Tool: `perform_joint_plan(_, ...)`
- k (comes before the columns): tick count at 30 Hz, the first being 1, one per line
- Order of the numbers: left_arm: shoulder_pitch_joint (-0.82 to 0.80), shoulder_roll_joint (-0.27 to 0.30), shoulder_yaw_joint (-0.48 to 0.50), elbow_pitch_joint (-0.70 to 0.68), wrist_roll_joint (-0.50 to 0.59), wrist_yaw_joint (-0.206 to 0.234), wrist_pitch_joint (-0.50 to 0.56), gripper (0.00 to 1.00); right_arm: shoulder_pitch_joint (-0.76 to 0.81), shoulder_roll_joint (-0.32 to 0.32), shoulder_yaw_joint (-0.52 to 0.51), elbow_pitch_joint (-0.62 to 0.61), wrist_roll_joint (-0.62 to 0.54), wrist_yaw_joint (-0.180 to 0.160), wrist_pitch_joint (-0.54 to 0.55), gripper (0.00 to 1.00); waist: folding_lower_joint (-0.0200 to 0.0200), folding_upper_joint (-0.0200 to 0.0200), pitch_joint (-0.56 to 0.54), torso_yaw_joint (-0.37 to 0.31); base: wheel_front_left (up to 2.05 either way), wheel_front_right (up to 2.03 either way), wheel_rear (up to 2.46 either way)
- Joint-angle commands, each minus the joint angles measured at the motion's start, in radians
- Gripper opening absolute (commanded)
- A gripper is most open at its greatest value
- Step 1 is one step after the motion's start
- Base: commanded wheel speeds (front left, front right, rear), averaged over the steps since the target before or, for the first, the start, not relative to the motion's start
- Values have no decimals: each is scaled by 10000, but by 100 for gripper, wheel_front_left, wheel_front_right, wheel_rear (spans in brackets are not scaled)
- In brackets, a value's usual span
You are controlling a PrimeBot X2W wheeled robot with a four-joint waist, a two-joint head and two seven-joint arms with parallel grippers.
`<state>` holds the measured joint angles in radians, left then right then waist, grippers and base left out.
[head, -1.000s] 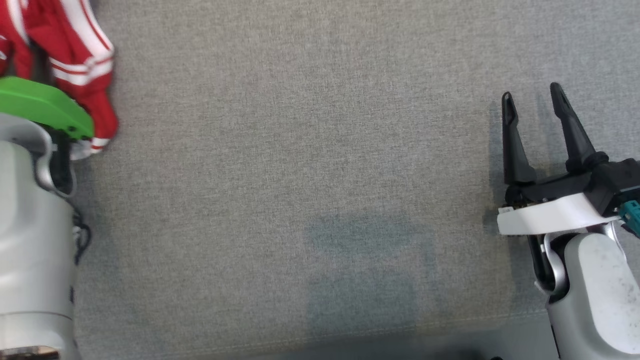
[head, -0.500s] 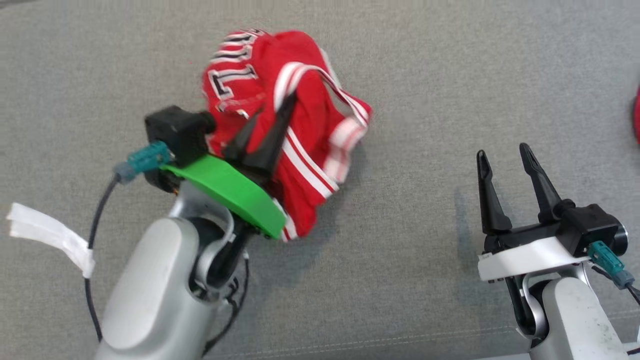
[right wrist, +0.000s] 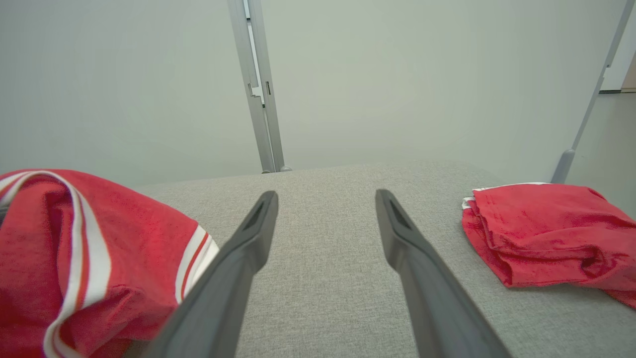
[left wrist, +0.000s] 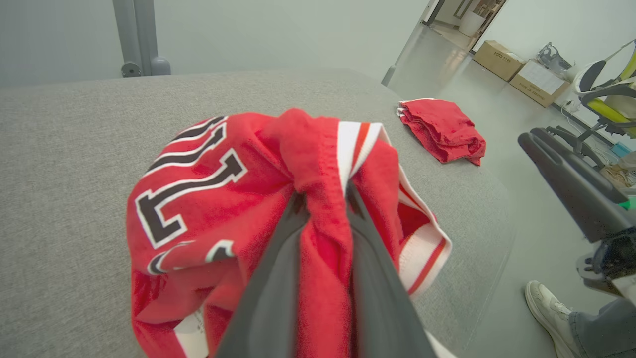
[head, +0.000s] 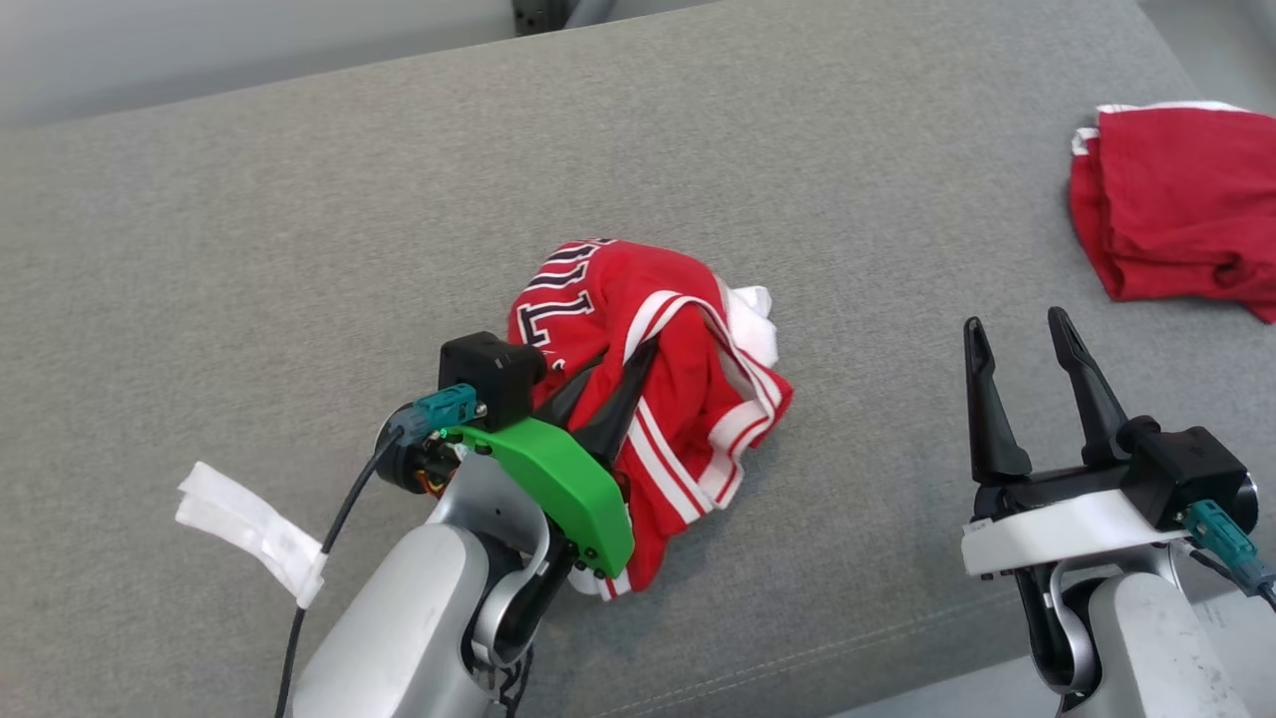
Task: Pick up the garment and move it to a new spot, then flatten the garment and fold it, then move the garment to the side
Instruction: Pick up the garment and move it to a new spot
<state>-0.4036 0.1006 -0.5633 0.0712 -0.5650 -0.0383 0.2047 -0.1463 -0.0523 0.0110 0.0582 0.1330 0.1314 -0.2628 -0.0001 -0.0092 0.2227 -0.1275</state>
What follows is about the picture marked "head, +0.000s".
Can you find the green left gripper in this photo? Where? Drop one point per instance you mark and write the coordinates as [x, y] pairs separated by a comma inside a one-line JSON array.
[[568, 479]]

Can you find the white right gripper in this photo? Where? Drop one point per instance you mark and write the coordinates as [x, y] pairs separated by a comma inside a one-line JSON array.
[[1057, 529]]

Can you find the red jersey with white sleeves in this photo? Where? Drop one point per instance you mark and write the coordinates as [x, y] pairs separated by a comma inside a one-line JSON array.
[[678, 399]]

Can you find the red shorts with white trim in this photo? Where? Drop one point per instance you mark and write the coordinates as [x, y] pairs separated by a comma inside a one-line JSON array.
[[1186, 199]]

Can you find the grey fabric sofa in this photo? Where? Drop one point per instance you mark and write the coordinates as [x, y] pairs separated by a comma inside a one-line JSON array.
[[299, 249]]

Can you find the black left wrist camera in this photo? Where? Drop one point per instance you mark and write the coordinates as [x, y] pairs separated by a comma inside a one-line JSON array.
[[493, 374]]

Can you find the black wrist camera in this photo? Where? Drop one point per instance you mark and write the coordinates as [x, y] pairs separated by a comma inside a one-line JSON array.
[[493, 374], [1191, 474]]

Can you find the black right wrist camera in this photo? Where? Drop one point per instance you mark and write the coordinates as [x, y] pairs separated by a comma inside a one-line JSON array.
[[1191, 474]]

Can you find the dark hinge bracket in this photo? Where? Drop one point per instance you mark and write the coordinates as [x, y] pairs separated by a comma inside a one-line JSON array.
[[538, 15]]

